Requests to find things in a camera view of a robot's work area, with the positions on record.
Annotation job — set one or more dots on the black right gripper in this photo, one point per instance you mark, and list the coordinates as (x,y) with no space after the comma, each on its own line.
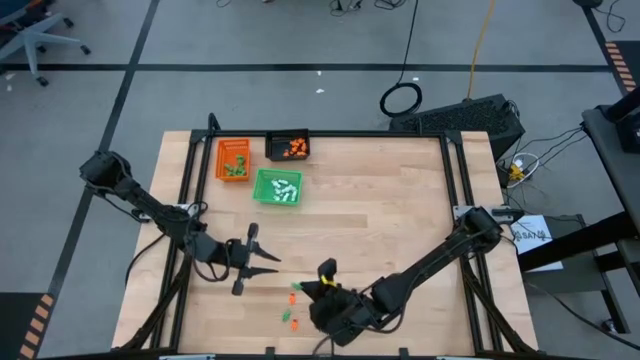
(345,312)

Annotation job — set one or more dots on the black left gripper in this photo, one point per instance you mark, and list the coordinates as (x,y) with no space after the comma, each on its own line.
(235,255)

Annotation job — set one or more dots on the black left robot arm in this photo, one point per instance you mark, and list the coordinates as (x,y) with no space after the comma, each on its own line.
(150,210)

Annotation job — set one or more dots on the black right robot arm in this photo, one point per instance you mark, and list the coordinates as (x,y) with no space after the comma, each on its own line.
(440,250)

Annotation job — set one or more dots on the green plastic basket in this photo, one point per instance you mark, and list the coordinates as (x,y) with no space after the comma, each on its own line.
(262,192)

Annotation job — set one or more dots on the black plastic basket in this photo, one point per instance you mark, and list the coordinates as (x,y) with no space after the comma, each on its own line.
(275,145)

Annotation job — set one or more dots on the orange plastic basket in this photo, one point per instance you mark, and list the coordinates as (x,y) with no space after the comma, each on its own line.
(225,147)

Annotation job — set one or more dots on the black computer case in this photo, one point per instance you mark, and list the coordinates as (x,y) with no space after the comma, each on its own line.
(460,122)

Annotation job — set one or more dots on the white printed paper sheet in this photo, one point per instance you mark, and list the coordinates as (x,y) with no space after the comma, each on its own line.
(532,242)

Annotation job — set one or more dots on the hazard striped floor mat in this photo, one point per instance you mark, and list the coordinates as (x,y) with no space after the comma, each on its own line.
(621,65)
(35,325)

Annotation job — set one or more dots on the white and yellow power plug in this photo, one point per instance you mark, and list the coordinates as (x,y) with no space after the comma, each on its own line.
(517,171)

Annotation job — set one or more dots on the grey office chair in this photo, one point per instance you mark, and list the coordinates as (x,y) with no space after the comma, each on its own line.
(30,36)

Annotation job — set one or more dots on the black desk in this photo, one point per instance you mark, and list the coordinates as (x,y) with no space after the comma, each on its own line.
(615,160)

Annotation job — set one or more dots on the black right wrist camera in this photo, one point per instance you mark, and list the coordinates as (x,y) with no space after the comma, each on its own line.
(327,267)

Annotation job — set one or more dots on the grey metal bracket plate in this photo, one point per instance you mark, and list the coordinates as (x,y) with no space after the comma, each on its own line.
(182,206)
(462,212)

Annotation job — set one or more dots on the black aluminium table frame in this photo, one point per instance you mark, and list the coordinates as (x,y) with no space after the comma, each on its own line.
(375,134)

